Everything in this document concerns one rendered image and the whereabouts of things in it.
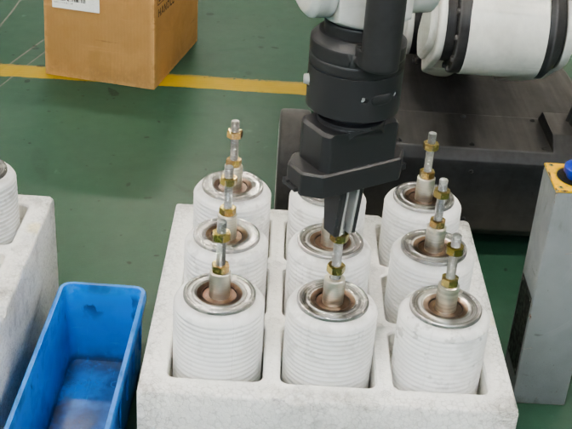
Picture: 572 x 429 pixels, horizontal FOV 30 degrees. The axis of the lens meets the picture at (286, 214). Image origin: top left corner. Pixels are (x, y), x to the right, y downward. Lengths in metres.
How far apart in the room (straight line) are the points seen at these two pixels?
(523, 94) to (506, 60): 0.44
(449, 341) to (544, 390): 0.35
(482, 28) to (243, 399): 0.60
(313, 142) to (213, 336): 0.23
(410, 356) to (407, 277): 0.12
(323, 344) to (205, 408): 0.14
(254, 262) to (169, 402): 0.19
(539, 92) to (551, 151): 0.28
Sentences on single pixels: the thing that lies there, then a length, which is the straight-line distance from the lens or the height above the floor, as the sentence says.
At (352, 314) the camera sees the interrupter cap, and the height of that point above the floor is 0.25.
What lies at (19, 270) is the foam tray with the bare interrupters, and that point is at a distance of 1.30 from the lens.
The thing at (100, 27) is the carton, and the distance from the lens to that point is 2.20.
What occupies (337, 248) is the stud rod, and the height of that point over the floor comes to 0.32.
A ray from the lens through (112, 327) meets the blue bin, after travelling 1.40.
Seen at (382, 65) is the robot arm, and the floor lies 0.54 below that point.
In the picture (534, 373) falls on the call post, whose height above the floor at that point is 0.05.
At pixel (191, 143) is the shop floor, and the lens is 1.99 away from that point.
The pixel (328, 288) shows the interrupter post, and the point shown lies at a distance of 1.10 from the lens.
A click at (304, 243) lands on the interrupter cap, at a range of 1.21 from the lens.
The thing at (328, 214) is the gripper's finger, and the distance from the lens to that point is 1.06.
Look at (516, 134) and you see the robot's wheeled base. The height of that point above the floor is 0.19.
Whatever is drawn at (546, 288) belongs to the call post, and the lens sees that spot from 1.33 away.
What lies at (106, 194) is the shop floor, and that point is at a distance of 1.81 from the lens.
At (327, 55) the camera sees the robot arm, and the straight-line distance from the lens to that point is 0.95.
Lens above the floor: 0.88
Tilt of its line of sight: 30 degrees down
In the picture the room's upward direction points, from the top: 4 degrees clockwise
